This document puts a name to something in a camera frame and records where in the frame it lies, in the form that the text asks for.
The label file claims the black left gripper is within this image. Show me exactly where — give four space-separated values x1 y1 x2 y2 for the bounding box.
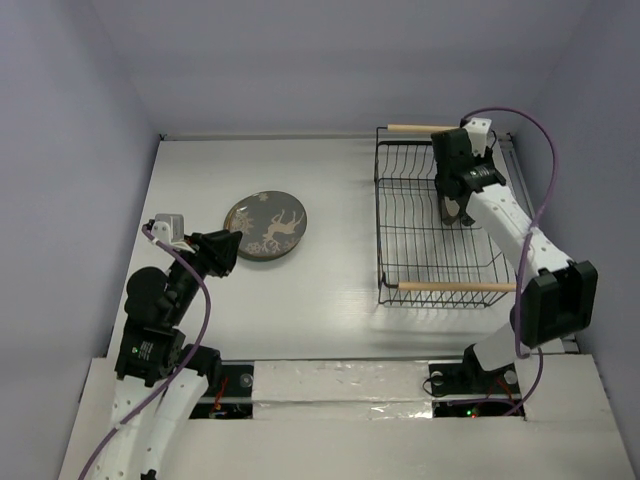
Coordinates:
167 228 242 323

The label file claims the brown rim cream plate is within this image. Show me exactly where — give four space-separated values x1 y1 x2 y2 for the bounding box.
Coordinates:
441 197 459 226

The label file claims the grey deer pattern plate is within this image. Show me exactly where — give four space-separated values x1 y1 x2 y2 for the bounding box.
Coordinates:
224 190 308 261

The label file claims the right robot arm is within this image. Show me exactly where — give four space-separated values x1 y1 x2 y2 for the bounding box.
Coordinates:
431 126 598 392

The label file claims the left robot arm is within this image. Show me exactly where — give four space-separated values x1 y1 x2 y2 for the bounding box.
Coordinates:
79 218 242 479

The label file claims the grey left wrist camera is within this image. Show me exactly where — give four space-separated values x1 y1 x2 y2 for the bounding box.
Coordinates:
151 213 184 245

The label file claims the black wire dish rack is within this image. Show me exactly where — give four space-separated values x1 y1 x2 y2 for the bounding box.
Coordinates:
374 126 515 308

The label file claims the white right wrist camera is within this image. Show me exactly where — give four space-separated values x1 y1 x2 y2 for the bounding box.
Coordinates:
461 117 492 157

